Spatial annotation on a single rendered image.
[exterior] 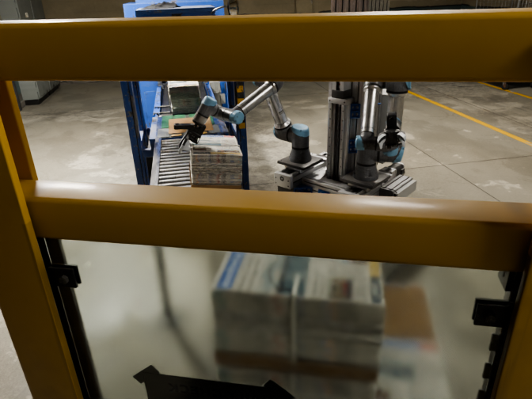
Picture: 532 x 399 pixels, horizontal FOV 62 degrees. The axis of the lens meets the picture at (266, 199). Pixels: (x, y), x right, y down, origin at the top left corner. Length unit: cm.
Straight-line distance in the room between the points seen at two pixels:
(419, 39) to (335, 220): 20
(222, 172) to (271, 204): 203
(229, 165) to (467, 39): 216
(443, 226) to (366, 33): 21
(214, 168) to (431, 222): 209
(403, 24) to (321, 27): 7
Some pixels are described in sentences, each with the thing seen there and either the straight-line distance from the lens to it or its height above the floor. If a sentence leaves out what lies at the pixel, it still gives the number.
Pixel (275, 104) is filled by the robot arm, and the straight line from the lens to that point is 290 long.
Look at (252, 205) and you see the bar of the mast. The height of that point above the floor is 165.
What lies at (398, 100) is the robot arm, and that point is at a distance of 259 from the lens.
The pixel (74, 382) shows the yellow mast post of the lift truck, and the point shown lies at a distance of 78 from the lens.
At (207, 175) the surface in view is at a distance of 254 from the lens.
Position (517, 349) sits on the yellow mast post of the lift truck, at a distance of 59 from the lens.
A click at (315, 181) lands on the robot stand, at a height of 73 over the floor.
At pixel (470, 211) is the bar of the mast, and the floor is 165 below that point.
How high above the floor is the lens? 187
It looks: 25 degrees down
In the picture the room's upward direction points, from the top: 2 degrees counter-clockwise
